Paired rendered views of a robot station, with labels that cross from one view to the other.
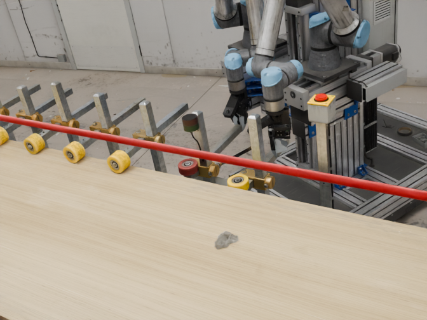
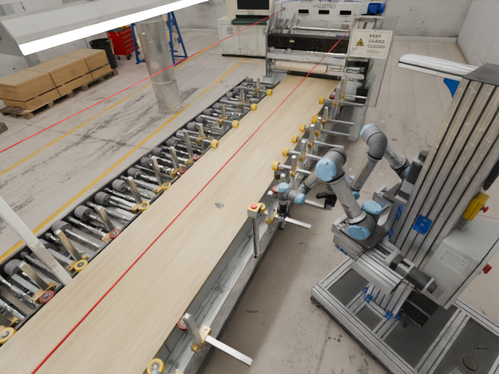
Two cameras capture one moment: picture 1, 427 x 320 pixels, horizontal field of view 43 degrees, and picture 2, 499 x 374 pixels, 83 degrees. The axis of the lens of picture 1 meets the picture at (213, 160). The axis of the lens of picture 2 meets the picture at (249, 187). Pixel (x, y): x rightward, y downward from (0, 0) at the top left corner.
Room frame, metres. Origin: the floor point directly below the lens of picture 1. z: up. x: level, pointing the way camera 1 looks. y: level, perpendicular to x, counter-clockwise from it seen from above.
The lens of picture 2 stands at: (1.40, -1.63, 2.49)
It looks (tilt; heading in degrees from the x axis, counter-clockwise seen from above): 41 degrees down; 83
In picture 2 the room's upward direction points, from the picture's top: 4 degrees counter-clockwise
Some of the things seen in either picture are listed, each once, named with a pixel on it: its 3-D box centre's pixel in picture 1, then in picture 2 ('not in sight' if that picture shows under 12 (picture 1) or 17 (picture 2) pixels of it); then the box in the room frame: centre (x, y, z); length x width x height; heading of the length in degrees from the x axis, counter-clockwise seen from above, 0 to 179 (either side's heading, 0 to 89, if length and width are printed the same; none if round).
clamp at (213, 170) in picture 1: (202, 168); not in sight; (1.88, 0.05, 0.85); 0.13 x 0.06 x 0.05; 54
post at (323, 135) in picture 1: (325, 174); (255, 236); (1.57, -0.38, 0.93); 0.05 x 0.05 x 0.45; 54
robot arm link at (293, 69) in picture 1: (284, 72); (297, 195); (1.88, -0.32, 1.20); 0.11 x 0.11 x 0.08; 42
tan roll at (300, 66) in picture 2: not in sight; (313, 67); (2.98, 2.45, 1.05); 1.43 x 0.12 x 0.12; 144
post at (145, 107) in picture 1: (156, 152); (292, 177); (2.02, 0.23, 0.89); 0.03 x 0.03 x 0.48; 54
